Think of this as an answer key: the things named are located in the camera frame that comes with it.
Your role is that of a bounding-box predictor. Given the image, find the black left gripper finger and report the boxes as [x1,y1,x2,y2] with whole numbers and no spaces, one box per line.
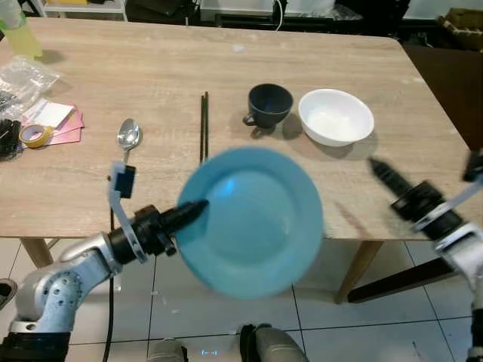
[175,199,211,232]

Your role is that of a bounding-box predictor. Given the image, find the white bowl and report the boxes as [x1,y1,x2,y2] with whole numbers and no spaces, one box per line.
[298,89,375,147]

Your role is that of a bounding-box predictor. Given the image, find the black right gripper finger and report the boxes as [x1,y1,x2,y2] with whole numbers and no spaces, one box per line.
[368,157,412,198]

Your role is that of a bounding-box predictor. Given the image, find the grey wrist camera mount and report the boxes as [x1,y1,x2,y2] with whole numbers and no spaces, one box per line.
[108,161,149,263]
[414,149,483,231]

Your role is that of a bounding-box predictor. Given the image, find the dark wooden table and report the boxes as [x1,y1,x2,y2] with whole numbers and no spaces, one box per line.
[347,41,483,304]

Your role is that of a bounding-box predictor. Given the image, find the black chopstick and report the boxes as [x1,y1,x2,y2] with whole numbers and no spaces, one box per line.
[199,94,205,164]
[204,92,210,162]

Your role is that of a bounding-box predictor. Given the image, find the robot left leg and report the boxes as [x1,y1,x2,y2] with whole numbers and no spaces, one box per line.
[147,339,189,362]

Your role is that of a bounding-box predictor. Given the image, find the dark grey mug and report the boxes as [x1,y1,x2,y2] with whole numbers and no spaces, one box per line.
[242,83,294,130]

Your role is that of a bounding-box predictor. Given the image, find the green plastic bottle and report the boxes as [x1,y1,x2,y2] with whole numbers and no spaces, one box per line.
[0,14,44,60]

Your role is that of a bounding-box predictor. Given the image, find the robot right leg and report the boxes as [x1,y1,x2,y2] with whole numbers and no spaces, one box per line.
[240,324,306,362]

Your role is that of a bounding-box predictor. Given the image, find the silver spoon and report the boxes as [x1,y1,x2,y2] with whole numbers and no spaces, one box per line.
[115,118,142,164]

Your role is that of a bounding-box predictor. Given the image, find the pink paper sheets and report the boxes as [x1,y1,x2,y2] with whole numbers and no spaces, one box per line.
[23,100,85,146]

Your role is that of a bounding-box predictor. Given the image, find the cardboard box with white tape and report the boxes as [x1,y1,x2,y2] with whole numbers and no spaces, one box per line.
[438,8,483,52]

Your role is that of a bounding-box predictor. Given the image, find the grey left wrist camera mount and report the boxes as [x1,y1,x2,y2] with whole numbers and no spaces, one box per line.
[108,161,149,263]

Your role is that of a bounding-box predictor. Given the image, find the pile of black clips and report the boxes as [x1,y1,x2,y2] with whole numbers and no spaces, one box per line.
[0,117,23,161]

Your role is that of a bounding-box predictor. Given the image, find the robot leg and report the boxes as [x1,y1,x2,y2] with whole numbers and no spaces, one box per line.
[240,324,306,362]
[147,339,189,362]

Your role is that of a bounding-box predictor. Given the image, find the yellow tape roll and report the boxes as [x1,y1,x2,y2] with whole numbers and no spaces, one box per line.
[19,124,54,149]

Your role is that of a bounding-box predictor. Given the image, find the clear plastic bag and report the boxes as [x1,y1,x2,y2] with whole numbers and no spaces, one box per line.
[0,57,60,121]

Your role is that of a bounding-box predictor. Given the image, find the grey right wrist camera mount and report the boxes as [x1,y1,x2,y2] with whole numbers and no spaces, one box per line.
[414,149,483,231]

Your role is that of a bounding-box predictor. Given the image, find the white hanging cable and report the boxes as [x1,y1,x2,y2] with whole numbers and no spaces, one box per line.
[273,0,285,32]

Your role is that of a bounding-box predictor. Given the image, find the blue plate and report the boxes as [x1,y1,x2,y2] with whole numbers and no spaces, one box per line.
[175,146,325,299]

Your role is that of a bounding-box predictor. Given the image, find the white note pad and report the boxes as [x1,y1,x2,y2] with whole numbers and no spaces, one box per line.
[34,100,75,130]

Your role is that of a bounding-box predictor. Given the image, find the white shelf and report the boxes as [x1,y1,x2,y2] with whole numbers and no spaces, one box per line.
[30,0,128,21]

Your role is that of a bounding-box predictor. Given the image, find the light wooden table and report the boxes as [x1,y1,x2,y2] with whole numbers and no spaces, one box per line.
[0,17,472,302]

